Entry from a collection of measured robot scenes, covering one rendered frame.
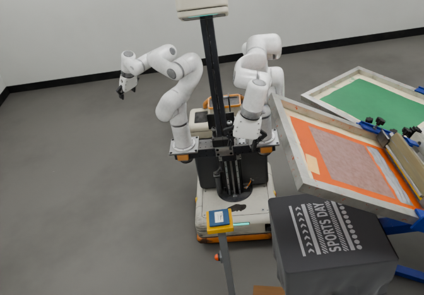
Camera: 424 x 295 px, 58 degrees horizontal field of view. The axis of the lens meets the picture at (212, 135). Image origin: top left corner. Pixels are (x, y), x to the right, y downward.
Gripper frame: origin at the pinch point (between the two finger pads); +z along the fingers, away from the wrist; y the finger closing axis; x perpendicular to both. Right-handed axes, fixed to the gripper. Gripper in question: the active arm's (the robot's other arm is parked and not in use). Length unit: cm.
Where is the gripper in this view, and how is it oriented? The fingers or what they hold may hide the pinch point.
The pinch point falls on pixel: (241, 146)
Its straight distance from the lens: 151.6
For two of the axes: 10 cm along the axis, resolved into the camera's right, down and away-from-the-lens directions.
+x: 0.5, 5.9, -8.0
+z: -1.7, 8.0, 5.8
